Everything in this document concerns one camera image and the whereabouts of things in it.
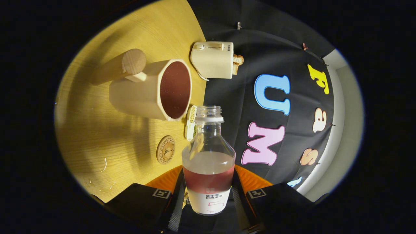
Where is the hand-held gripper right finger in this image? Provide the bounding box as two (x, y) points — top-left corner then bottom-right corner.
(231, 164), (329, 233)

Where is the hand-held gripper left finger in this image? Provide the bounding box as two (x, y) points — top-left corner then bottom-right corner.
(104, 165), (187, 233)

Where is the round wooden coaster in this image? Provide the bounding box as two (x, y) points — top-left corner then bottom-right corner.
(156, 136), (176, 165)

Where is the clear juice bottle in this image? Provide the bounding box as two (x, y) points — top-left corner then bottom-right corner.
(181, 105), (236, 216)

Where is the cream cup with wooden handle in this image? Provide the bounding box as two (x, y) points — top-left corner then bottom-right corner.
(90, 49), (193, 122)

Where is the wooden table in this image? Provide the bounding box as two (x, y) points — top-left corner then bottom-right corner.
(55, 0), (208, 203)

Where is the small white rectangular dish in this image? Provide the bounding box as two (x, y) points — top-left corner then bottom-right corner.
(184, 105), (199, 142)

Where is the black backdrop cloth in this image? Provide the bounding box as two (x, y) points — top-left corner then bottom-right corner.
(187, 0), (337, 234)

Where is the cream toaster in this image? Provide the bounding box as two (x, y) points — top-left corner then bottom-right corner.
(190, 41), (234, 80)

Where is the white toaster cable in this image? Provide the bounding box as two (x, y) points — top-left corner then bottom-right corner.
(195, 67), (210, 82)

